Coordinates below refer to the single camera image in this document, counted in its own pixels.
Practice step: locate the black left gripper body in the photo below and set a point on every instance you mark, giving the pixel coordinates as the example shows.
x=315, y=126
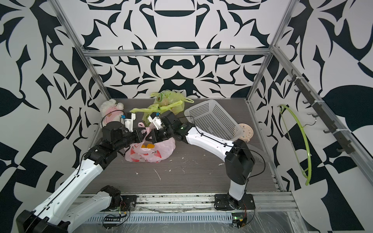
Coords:
x=134, y=138

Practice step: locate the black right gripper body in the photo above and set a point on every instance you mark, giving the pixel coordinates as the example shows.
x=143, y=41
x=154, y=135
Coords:
x=162, y=133

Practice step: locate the yellow fruit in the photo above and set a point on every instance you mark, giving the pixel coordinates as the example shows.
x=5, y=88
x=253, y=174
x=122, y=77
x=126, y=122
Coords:
x=148, y=146

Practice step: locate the pink apple print plastic bag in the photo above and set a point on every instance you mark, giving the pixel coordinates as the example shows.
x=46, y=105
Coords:
x=162, y=151

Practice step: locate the green avocado print plastic bag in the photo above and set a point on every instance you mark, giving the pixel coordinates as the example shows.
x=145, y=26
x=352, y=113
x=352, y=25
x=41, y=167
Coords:
x=168, y=100

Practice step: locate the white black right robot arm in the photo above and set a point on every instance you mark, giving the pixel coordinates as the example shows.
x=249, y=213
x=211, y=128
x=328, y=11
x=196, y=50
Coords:
x=238, y=159

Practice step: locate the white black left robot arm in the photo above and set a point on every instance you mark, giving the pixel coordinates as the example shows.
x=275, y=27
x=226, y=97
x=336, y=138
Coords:
x=55, y=214

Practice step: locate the white plush bear pink shirt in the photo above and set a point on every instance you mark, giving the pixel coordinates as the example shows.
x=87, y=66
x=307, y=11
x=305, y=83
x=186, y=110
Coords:
x=111, y=110

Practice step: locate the white perforated plastic basket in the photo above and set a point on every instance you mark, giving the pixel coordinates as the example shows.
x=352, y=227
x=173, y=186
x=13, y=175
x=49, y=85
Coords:
x=211, y=117

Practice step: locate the beige round perforated disc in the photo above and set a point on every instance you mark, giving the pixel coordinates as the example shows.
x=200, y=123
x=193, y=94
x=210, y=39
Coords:
x=248, y=132

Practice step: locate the black connector block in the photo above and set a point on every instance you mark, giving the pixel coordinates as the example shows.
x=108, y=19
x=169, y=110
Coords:
x=111, y=221

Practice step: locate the green circuit board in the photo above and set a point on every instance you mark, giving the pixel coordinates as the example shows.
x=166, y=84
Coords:
x=239, y=220

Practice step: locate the green hoop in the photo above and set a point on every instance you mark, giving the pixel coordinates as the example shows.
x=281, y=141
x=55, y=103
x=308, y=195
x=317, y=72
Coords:
x=307, y=173

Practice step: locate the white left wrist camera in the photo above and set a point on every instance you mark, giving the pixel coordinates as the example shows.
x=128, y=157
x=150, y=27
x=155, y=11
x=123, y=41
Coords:
x=128, y=120

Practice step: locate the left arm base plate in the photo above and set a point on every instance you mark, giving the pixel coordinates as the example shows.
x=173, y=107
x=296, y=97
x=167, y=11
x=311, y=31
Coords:
x=123, y=202

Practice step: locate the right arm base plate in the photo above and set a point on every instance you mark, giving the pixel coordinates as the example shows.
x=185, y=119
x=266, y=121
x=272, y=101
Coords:
x=224, y=202

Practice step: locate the black wall hook rail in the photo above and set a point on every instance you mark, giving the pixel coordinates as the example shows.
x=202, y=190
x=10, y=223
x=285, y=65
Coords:
x=314, y=101

